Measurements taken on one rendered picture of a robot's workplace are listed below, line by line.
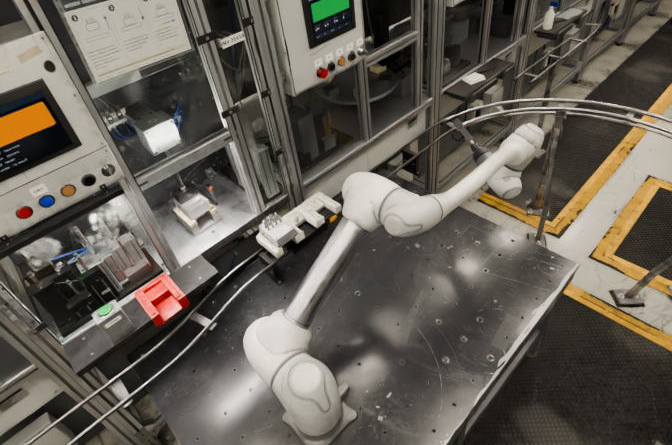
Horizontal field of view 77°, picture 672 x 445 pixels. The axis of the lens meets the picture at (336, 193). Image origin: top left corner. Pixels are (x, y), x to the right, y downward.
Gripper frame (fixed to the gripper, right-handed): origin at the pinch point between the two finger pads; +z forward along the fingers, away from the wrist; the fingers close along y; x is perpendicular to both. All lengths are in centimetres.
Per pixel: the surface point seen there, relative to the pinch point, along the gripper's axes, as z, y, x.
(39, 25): -13, -139, -67
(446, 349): -78, 2, -51
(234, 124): 1, -76, -64
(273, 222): -15, -40, -82
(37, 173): -28, -120, -97
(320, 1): 23, -77, -13
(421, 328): -68, 0, -55
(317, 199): -1, -22, -68
